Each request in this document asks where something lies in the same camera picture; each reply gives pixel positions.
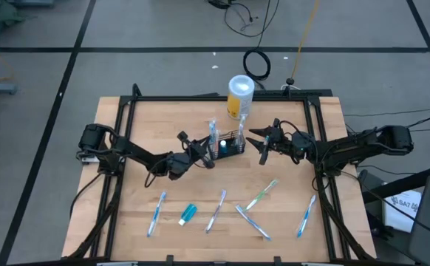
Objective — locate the white printed paper sheet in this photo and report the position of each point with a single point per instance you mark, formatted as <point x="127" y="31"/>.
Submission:
<point x="394" y="221"/>

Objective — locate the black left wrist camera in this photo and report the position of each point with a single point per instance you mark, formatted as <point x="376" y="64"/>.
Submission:
<point x="182" y="136"/>

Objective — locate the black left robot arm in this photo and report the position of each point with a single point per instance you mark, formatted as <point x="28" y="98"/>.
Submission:
<point x="133" y="149"/>

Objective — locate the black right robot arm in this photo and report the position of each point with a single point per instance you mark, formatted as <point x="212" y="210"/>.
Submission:
<point x="348" y="146"/>

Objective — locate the white metal mounting plate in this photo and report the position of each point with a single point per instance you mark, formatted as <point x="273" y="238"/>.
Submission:
<point x="85" y="159"/>

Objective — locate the black aluminium table frame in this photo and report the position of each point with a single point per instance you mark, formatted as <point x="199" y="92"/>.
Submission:
<point x="218" y="98"/>

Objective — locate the black power adapter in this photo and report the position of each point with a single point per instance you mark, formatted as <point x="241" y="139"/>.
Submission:
<point x="218" y="3"/>

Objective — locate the blue white toothbrush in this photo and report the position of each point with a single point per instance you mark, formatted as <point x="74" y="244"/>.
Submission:
<point x="215" y="127"/>
<point x="157" y="213"/>
<point x="306" y="216"/>
<point x="211" y="129"/>
<point x="252" y="221"/>

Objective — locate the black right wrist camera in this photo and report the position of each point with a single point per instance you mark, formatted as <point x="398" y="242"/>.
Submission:
<point x="276" y="122"/>

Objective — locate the yellow white wipes canister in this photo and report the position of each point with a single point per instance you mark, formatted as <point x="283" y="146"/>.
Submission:
<point x="241" y="99"/>

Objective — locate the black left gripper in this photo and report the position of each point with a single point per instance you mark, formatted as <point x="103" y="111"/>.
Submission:
<point x="181" y="164"/>

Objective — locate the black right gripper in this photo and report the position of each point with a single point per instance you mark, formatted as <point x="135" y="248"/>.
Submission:
<point x="283" y="142"/>

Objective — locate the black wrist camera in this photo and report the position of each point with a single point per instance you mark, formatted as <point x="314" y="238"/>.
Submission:
<point x="182" y="136"/>
<point x="276" y="122"/>

